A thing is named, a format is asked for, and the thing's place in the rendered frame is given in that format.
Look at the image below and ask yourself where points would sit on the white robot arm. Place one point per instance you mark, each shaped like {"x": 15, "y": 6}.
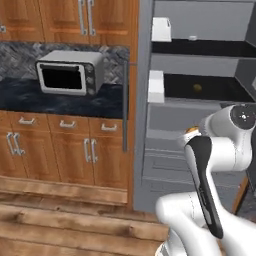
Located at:
{"x": 230, "y": 146}

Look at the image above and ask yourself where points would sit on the grey open fridge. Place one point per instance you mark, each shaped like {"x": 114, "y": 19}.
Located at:
{"x": 173, "y": 120}

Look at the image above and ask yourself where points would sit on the orange fruit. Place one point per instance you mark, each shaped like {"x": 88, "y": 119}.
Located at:
{"x": 191, "y": 129}

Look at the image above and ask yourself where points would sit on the brown kiwi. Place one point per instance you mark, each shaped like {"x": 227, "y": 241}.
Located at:
{"x": 197, "y": 88}

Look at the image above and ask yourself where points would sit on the wooden drawer front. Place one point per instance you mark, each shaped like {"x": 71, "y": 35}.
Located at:
{"x": 28, "y": 120}
{"x": 68, "y": 124}
{"x": 110, "y": 127}

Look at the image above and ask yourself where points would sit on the wooden base cupboard door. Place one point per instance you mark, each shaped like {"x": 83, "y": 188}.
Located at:
{"x": 111, "y": 163}
{"x": 38, "y": 156}
{"x": 6, "y": 160}
{"x": 71, "y": 160}

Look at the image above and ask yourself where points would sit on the silver toaster oven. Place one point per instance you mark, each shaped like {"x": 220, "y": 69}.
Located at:
{"x": 71, "y": 71}

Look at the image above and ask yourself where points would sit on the tall white carton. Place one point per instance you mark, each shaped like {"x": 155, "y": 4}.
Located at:
{"x": 161, "y": 30}

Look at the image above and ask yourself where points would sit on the wooden wall cupboard door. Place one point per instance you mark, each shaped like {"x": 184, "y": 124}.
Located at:
{"x": 113, "y": 20}
{"x": 60, "y": 20}
{"x": 20, "y": 16}

